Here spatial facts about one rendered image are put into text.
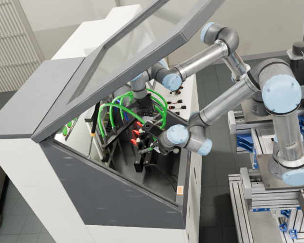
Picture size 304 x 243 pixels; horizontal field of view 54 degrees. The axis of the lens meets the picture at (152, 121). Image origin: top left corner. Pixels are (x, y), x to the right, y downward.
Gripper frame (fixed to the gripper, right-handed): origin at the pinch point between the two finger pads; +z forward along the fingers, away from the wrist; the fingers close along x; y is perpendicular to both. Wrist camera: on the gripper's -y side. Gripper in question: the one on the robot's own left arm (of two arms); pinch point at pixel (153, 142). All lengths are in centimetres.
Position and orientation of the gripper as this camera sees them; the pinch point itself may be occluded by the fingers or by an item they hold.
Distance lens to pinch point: 150.2
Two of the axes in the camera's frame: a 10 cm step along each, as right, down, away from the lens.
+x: 6.4, -7.0, 3.3
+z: -2.5, 2.2, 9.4
